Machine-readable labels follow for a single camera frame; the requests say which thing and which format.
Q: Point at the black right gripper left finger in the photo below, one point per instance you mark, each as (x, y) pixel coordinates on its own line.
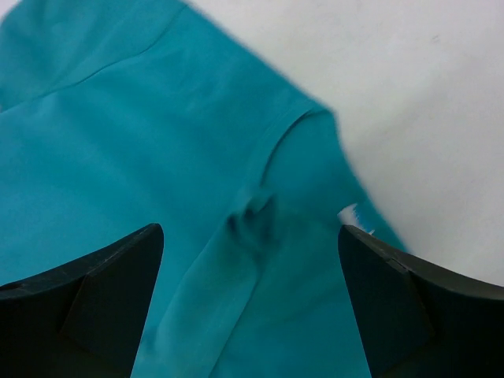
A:
(84, 318)

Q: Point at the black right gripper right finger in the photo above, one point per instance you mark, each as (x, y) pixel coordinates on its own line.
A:
(417, 319)

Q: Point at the teal t-shirt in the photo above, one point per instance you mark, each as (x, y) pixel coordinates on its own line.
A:
(117, 114)

